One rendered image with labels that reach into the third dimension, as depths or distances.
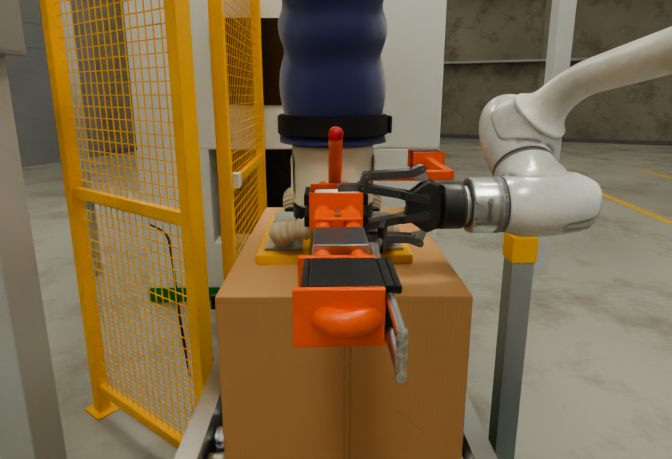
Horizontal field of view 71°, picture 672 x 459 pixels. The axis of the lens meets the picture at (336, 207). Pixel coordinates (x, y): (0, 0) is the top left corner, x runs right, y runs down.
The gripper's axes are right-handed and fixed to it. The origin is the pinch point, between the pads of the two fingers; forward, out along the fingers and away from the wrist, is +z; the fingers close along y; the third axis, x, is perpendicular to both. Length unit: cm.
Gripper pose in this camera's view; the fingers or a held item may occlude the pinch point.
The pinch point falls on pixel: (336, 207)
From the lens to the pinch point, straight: 75.0
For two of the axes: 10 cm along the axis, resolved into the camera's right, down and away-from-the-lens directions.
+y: 0.1, 9.7, 2.3
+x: -0.2, -2.3, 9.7
